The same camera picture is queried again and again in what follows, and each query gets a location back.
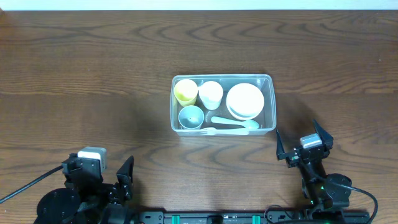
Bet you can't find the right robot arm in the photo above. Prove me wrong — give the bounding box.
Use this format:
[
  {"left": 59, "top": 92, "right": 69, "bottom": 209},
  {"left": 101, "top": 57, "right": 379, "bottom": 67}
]
[{"left": 276, "top": 121, "right": 352, "bottom": 218}]

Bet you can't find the yellow plastic bowl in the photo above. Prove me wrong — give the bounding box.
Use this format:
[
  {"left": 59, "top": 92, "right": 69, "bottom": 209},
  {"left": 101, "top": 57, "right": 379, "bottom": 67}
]
[{"left": 228, "top": 108, "right": 258, "bottom": 120}]

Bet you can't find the yellow plastic cup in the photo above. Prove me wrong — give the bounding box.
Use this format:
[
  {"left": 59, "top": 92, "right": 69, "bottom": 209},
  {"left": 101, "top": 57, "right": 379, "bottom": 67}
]
[{"left": 174, "top": 79, "right": 198, "bottom": 107}]

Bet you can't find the grey plastic cup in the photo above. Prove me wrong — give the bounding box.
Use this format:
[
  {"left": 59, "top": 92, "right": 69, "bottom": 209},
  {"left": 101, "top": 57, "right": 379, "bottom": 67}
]
[{"left": 178, "top": 105, "right": 205, "bottom": 129}]

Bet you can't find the white plastic fork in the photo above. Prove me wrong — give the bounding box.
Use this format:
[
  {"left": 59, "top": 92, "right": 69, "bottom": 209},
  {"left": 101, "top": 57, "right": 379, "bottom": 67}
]
[{"left": 200, "top": 127, "right": 249, "bottom": 136}]

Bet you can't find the black cable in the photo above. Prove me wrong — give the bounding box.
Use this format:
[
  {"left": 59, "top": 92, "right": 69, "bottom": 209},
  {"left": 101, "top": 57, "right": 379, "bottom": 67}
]
[
  {"left": 313, "top": 174, "right": 379, "bottom": 224},
  {"left": 0, "top": 164, "right": 65, "bottom": 205}
]

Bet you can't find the left black cable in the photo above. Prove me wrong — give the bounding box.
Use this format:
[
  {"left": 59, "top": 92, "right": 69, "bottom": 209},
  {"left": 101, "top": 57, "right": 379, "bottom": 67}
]
[{"left": 0, "top": 164, "right": 65, "bottom": 205}]

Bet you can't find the white plastic bowl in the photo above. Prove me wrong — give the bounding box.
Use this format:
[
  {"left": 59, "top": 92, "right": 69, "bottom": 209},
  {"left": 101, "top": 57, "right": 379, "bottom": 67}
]
[{"left": 226, "top": 83, "right": 265, "bottom": 115}]

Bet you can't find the white plastic cup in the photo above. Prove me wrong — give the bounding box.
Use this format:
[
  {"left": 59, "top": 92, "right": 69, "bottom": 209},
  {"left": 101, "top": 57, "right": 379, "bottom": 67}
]
[{"left": 198, "top": 81, "right": 223, "bottom": 110}]

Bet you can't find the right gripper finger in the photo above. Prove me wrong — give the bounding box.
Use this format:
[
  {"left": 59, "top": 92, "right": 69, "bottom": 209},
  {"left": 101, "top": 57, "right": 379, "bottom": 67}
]
[
  {"left": 313, "top": 119, "right": 333, "bottom": 146},
  {"left": 276, "top": 129, "right": 285, "bottom": 156}
]

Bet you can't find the clear plastic container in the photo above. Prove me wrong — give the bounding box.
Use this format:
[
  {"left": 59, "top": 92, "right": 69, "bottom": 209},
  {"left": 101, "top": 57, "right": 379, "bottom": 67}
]
[{"left": 170, "top": 74, "right": 277, "bottom": 136}]

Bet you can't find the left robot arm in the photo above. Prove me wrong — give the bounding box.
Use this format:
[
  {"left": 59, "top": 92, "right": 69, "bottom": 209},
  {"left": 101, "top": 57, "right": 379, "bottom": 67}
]
[{"left": 35, "top": 154, "right": 139, "bottom": 224}]

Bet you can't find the right black cable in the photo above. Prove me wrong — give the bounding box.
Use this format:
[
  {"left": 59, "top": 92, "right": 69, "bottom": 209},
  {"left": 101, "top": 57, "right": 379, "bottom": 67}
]
[{"left": 313, "top": 174, "right": 379, "bottom": 224}]

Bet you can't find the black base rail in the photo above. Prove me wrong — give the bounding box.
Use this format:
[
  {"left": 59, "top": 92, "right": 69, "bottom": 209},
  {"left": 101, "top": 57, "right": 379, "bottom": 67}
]
[{"left": 135, "top": 209, "right": 370, "bottom": 224}]

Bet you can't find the mint green plastic spoon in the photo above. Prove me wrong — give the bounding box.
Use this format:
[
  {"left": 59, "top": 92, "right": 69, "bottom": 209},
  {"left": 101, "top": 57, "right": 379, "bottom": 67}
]
[{"left": 211, "top": 116, "right": 259, "bottom": 129}]

